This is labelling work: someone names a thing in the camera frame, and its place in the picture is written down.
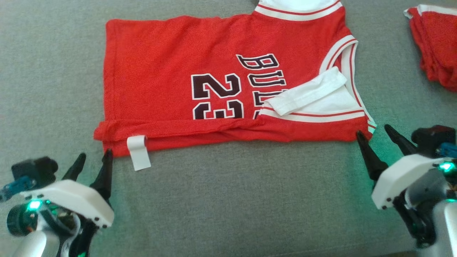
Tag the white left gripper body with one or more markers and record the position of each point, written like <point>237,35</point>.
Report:
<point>71,200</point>

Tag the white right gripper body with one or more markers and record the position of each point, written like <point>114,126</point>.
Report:
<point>403,178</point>

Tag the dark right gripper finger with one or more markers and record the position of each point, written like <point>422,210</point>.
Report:
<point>401,142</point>
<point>373,162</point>

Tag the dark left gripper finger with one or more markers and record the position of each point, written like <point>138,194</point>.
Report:
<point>105,178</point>
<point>76,169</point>

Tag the red basketball shorts white trim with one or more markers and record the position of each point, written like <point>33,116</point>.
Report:
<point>439,46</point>

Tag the red basketball jersey number 23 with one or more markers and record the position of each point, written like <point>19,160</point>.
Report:
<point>160,53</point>

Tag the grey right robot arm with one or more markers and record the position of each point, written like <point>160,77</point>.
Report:
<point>446,232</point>

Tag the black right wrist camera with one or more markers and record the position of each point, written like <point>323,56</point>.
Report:
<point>428,137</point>

